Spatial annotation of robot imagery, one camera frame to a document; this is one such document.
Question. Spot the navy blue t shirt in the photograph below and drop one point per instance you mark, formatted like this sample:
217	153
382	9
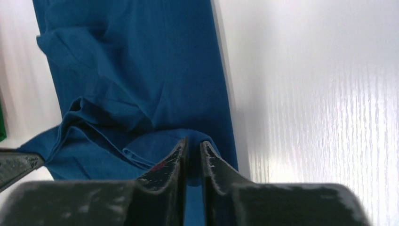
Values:
132	77

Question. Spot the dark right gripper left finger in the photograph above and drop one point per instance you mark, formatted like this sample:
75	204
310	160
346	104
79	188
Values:
157	198

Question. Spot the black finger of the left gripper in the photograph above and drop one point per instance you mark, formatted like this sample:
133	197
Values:
16	165

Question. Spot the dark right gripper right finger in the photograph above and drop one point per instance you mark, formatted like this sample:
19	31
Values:
230	199

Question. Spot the green folded t shirt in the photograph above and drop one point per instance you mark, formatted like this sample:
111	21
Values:
3	134

